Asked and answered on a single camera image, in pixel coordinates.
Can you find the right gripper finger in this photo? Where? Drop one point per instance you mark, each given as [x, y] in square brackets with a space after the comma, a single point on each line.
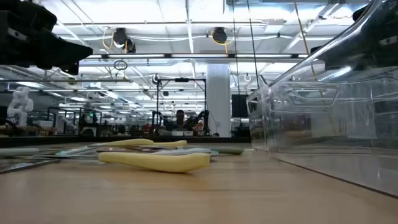
[342, 56]

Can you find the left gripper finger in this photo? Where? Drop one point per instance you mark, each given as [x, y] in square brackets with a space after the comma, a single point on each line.
[71, 68]
[65, 51]

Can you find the black background robot arm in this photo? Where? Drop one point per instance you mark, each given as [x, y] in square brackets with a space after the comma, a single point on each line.
[156, 121]
[202, 119]

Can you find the white robot statue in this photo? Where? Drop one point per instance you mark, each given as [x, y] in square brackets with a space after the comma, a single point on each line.
[19, 105]

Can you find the clear plastic bin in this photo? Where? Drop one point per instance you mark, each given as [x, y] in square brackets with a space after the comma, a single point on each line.
[342, 124]

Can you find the small black ceiling reel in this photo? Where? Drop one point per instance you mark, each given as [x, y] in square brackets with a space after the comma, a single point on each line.
[155, 79]

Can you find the black monitor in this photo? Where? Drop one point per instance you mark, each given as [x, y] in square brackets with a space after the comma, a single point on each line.
[239, 105]

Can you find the person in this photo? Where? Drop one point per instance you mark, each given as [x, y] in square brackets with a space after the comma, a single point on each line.
[180, 118]

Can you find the white column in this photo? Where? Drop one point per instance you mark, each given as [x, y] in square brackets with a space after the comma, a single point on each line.
[218, 99]

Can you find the black rig frame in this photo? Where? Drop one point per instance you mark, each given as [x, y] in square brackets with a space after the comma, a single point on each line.
[182, 80]

